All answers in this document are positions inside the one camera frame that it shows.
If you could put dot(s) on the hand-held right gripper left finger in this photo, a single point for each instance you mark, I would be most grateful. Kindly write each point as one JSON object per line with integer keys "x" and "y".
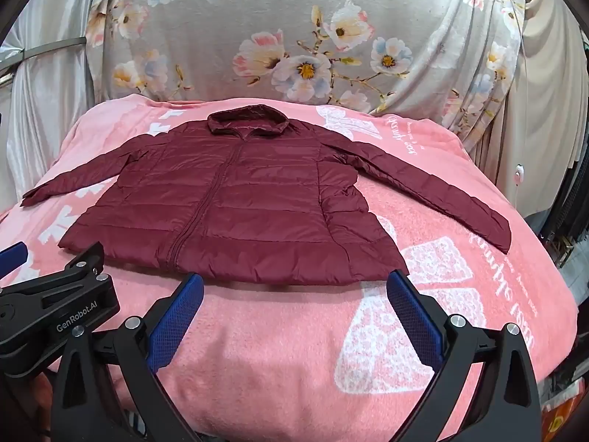
{"x": 177, "y": 320}

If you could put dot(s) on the beige curtain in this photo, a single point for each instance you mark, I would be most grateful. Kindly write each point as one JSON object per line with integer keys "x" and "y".
{"x": 547, "y": 92}

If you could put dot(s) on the grey floral sheet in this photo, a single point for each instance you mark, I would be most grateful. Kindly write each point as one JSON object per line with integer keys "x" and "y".
{"x": 239, "y": 18}

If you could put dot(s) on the white satin curtain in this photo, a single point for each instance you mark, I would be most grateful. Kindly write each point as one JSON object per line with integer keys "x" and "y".
{"x": 50, "y": 115}

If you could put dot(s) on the grey metal bar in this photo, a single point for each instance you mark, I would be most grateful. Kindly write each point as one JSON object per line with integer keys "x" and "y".
{"x": 50, "y": 50}

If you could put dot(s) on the pink printed blanket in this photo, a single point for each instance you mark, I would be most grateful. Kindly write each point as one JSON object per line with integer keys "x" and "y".
{"x": 294, "y": 340}

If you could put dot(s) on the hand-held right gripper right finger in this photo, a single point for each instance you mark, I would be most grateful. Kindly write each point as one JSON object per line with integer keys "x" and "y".
{"x": 414, "y": 315}

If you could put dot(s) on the orange box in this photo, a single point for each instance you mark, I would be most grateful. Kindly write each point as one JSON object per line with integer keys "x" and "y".
{"x": 559, "y": 416}

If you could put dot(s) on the maroon puffer jacket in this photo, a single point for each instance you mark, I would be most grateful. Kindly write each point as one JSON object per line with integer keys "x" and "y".
{"x": 257, "y": 198}

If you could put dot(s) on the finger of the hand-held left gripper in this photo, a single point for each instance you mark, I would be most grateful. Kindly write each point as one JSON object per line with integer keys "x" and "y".
{"x": 11, "y": 258}
{"x": 78, "y": 269}

